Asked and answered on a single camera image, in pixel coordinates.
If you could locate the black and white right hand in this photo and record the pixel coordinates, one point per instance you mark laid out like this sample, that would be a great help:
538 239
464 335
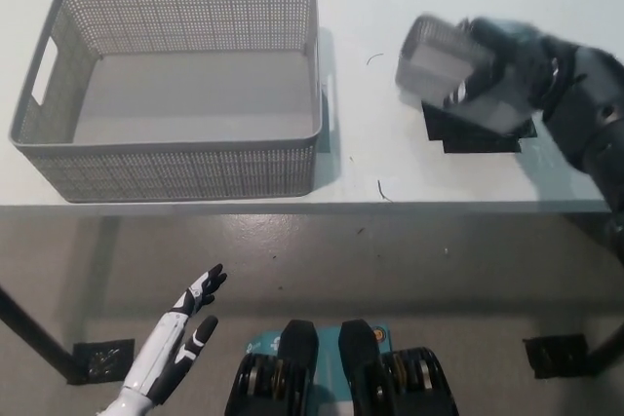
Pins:
526 60

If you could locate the white and black left hand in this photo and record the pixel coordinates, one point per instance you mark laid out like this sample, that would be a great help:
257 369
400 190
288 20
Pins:
166 352

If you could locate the small grey perforated basket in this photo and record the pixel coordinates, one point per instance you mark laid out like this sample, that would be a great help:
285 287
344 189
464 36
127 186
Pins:
434 65

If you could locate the black tape patch on table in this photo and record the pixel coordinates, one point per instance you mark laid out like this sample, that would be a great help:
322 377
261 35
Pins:
468 136

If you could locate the large grey perforated basket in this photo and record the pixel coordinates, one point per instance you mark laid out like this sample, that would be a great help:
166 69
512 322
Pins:
195 94

